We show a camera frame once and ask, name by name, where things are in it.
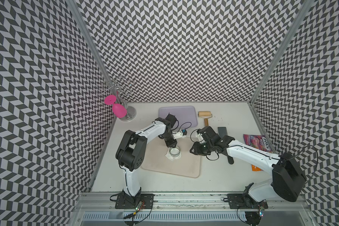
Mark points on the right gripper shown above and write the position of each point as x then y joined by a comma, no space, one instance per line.
197,150

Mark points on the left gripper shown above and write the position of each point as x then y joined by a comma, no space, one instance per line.
169,144

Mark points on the white dough ball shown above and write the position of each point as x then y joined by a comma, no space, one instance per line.
173,154

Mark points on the beige plastic tray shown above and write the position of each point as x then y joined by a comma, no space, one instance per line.
188,165

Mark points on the black handled metal spatula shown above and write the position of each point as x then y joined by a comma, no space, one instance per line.
222,131

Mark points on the wooden dough roller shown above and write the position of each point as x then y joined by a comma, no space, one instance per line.
206,115

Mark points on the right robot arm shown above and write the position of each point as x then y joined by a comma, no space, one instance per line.
288,179

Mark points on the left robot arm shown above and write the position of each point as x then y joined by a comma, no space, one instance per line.
131,151

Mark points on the purple plastic tray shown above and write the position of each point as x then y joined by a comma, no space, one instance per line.
186,115

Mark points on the pink wine glass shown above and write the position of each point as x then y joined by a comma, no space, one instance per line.
118,109

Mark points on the colourful candy bag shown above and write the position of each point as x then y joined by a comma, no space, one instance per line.
257,141

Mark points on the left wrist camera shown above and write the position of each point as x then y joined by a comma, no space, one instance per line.
182,133

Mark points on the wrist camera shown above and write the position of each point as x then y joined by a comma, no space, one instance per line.
182,133
199,137

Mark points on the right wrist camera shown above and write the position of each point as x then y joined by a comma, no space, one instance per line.
199,137

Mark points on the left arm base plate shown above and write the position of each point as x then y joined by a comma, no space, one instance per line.
127,202

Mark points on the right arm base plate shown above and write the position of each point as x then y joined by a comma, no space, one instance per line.
244,201

